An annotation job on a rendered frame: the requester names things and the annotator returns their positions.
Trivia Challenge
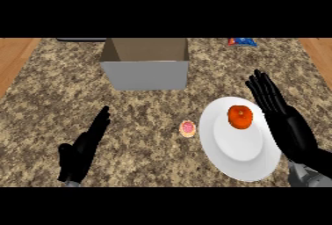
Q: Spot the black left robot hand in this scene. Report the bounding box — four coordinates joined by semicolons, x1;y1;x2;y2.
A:
56;105;112;184

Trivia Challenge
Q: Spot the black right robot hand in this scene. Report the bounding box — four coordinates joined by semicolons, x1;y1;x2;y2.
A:
243;69;332;179

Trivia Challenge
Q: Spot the white round plate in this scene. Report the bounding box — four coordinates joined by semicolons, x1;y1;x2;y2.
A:
197;96;283;183

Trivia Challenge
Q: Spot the grey cardboard box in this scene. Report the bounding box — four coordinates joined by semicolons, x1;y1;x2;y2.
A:
99;38;192;91

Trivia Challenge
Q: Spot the small pink frosted pastry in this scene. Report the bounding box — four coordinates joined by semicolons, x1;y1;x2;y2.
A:
178;120;197;139

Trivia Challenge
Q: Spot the blue and red snack bag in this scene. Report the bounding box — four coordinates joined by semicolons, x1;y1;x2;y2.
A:
227;38;258;47

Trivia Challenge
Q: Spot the dark grey flat object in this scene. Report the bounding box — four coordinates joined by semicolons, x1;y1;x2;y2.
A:
56;38;107;42

